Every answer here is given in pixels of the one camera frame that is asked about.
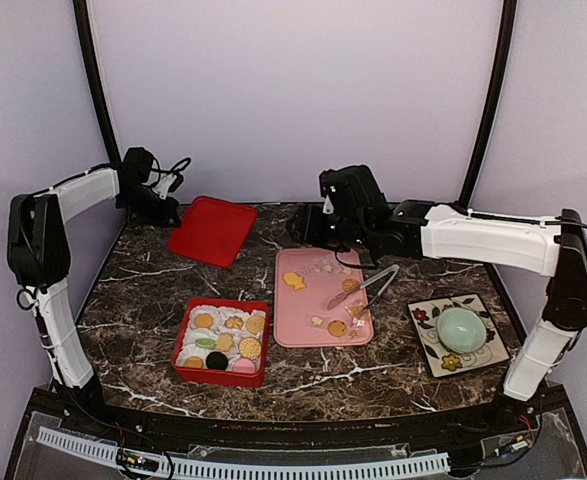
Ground black round cookie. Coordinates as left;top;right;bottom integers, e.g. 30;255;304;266
205;351;229;371

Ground red box lid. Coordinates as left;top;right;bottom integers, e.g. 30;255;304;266
167;196;257;268

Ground floral square plate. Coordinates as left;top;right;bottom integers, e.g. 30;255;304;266
408;293;510;378

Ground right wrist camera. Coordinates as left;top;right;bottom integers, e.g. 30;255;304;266
319;165;390;219

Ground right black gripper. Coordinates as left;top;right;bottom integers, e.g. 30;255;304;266
286;204;372;252

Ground swirl butter cookie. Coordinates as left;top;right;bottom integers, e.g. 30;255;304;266
224;316;244;330

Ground fish shaped cookie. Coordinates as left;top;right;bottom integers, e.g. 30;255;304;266
283;272;306;291

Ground light green bowl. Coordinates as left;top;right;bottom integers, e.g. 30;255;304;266
436;307;486;353

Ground round orange cookie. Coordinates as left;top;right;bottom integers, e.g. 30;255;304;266
327;320;348;338

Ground pink tray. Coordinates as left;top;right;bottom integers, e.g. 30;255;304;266
273;248;374;348

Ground green round cookie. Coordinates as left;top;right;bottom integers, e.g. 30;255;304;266
195;338;216;350

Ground left black frame post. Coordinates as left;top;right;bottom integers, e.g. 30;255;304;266
72;0;121;166

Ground black frame post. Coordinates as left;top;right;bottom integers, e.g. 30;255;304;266
457;0;518;209
72;0;121;166

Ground clear wrapped star candies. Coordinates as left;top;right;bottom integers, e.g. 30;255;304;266
299;254;374;347

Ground flower cookie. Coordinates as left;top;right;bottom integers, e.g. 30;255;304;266
215;333;235;352
193;313;215;329

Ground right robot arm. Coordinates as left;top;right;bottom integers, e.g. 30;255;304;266
286;200;587;434

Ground round tan cookie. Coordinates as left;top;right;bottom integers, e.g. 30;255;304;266
183;356;204;369

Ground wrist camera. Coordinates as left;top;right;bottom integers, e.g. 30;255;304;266
319;165;390;219
119;147;156;184

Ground white paper cupcake liners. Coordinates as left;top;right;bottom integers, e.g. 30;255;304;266
176;304;267;374

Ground swirl cookie right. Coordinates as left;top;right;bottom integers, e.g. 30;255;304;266
342;278;360;293

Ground pink round cookie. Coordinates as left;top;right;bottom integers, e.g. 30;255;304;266
233;358;256;375

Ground metal serving tongs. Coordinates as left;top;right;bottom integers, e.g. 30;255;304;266
326;264;399;321

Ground right black frame post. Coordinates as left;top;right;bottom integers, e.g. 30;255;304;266
457;0;518;209

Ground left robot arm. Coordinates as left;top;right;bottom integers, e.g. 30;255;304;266
7;163;183;390

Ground red cookie box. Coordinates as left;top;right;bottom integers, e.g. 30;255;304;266
172;297;270;388

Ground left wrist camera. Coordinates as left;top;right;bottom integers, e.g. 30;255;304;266
119;147;156;184

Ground white cable duct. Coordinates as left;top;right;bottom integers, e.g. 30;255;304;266
36;427;451;479

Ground round waffle cookie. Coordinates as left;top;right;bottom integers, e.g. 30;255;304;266
239;338;262;360
245;315;266;336

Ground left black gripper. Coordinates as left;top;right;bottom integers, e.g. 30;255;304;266
117;185;181;228

